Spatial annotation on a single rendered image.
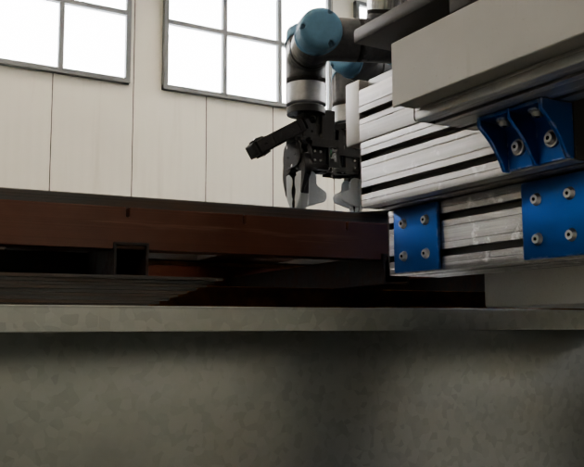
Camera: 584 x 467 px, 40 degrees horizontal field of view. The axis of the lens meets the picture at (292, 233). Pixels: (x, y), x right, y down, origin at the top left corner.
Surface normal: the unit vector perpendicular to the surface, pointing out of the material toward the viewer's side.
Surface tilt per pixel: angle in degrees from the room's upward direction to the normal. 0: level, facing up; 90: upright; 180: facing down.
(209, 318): 90
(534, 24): 90
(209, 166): 90
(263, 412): 90
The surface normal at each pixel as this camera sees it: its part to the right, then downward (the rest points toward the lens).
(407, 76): -0.87, -0.06
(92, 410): 0.44, -0.11
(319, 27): 0.14, -0.12
